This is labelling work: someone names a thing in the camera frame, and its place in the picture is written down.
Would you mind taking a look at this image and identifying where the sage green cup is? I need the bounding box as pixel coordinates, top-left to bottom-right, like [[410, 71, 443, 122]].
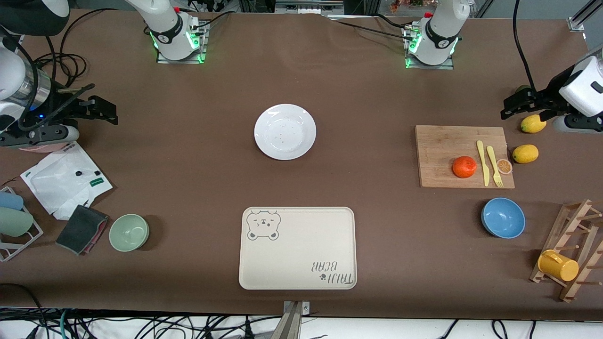
[[0, 207, 34, 237]]

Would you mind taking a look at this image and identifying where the aluminium frame profile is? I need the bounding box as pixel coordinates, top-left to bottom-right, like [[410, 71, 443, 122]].
[[568, 0, 603, 32]]

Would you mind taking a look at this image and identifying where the blue bowl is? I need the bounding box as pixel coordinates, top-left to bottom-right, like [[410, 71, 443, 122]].
[[481, 197, 526, 239]]

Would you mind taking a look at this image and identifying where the pale green bowl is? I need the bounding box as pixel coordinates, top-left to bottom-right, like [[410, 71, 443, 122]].
[[109, 214, 150, 252]]

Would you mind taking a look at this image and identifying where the yellow mug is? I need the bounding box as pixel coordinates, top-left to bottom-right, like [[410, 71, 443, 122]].
[[538, 250, 579, 282]]

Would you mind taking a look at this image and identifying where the white plastic bag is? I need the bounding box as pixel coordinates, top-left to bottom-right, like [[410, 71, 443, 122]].
[[20, 140, 114, 221]]

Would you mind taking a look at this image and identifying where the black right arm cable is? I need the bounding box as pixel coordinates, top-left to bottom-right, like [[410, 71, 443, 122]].
[[18, 47, 96, 132]]

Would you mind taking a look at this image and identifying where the white round plate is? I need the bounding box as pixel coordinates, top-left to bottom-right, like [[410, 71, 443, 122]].
[[254, 104, 317, 161]]

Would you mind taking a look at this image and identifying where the teal floor cable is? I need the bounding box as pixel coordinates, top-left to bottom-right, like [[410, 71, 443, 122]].
[[57, 310, 72, 339]]

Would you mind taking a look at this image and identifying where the wooden cutting board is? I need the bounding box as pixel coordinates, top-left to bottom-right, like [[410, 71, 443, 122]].
[[415, 125, 515, 189]]

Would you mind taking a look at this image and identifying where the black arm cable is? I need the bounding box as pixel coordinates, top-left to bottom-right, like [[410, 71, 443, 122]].
[[18, 47, 96, 132], [513, 0, 538, 93]]

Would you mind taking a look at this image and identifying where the wooden mug rack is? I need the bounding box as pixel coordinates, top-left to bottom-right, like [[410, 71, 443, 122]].
[[529, 199, 603, 303]]

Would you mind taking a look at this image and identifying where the dark grey sponge cloth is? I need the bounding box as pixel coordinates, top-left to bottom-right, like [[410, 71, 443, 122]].
[[56, 204, 109, 256]]

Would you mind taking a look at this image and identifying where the yellow plastic knife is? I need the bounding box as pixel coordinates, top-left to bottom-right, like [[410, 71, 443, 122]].
[[476, 140, 490, 187]]

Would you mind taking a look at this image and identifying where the coiled black cable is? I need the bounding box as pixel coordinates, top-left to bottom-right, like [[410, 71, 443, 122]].
[[33, 8, 119, 88]]

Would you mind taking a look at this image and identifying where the yellow plastic fork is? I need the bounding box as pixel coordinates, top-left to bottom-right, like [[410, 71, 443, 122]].
[[486, 145, 504, 188]]

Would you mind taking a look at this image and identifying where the yellow lemon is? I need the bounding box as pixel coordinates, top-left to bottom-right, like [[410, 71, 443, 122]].
[[521, 115, 547, 133], [513, 144, 539, 164]]

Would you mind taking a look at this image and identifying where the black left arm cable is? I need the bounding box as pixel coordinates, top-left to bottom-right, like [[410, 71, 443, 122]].
[[513, 0, 538, 93]]

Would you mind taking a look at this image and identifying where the cream bear print tray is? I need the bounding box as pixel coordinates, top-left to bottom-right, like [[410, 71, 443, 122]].
[[238, 207, 358, 290]]

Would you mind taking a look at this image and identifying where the black base cable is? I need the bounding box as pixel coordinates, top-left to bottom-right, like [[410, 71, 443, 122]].
[[329, 18, 421, 39], [194, 11, 232, 30]]

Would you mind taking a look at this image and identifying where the light blue cup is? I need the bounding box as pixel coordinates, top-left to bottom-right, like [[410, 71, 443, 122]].
[[0, 191, 24, 211]]

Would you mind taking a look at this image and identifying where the pink bowl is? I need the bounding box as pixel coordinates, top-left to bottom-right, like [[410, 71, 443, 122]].
[[19, 142, 66, 153]]

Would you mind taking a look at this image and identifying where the white wire cup rack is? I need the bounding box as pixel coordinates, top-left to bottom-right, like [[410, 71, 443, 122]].
[[0, 186, 44, 262]]

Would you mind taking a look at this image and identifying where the orange fruit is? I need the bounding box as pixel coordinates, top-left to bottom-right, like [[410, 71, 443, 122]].
[[452, 156, 477, 178]]

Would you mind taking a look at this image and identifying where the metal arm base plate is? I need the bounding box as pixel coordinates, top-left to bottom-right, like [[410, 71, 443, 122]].
[[156, 21, 209, 65], [403, 26, 456, 71]]

